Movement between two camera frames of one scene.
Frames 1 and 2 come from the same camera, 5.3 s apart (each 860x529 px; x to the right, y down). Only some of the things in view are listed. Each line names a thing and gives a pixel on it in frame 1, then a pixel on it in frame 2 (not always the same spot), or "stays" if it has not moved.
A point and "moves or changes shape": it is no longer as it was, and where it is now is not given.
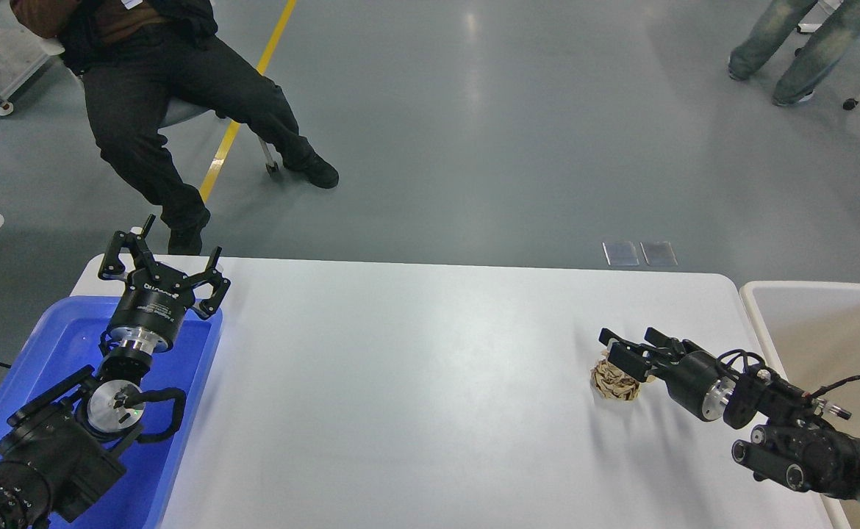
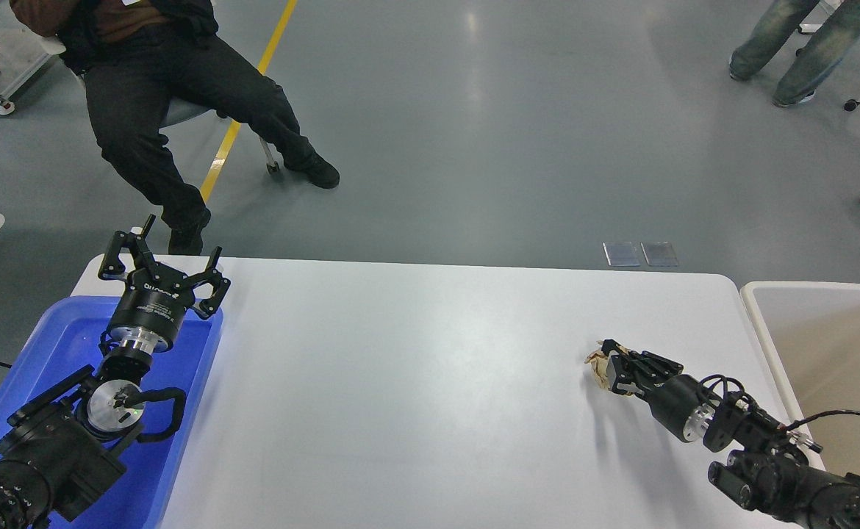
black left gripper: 153,312 stays
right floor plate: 658,253 stays
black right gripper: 695,379 to 681,401
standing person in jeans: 798,81 stays
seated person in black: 139,62 stays
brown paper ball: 609,381 moves or changes shape
